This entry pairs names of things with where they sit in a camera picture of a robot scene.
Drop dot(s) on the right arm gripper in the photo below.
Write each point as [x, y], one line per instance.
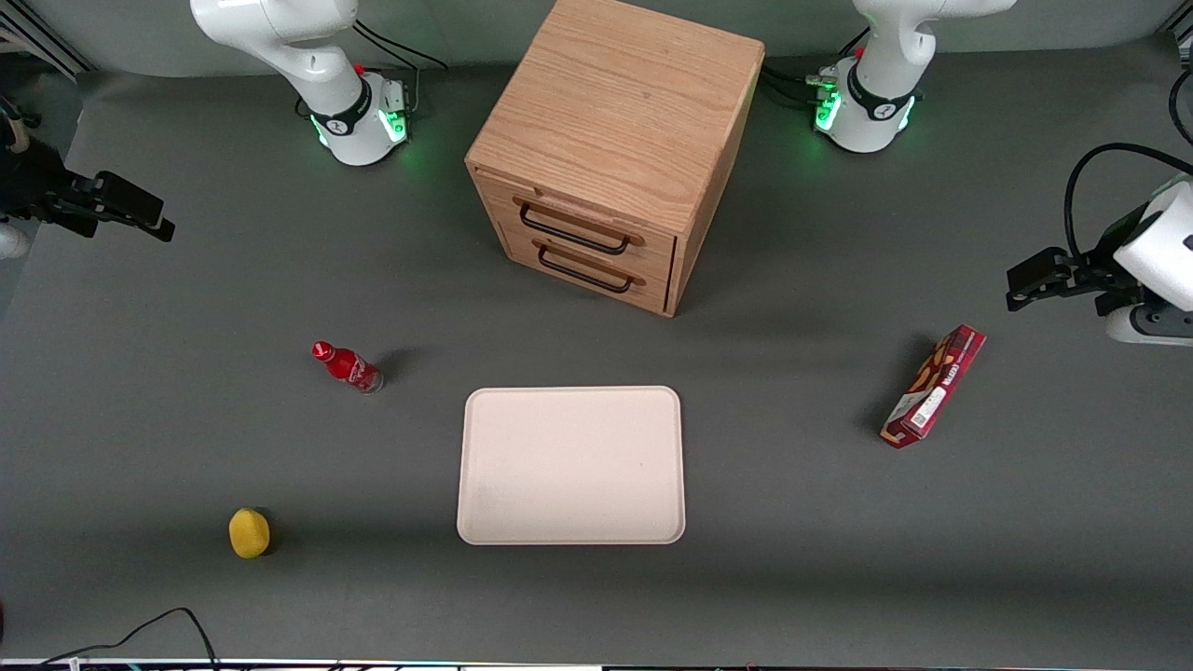
[37, 189]

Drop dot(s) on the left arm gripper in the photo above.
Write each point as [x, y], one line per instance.
[1103, 261]

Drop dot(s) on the wooden drawer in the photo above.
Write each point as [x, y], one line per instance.
[494, 191]
[517, 244]

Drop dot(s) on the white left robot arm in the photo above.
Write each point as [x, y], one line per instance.
[876, 84]

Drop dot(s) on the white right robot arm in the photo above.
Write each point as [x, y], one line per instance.
[317, 65]

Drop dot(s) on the wooden two-drawer cabinet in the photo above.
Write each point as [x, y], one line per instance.
[615, 102]

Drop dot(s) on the red snack box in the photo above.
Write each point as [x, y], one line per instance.
[937, 384]

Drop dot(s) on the red soda bottle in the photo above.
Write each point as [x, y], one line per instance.
[347, 366]

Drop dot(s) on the yellow lemon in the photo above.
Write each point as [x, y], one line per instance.
[249, 533]

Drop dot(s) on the beige plastic tray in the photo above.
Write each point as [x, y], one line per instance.
[570, 466]

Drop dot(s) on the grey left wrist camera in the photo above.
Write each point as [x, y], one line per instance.
[1151, 326]

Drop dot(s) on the aluminium frame profile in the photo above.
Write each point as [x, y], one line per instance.
[37, 37]

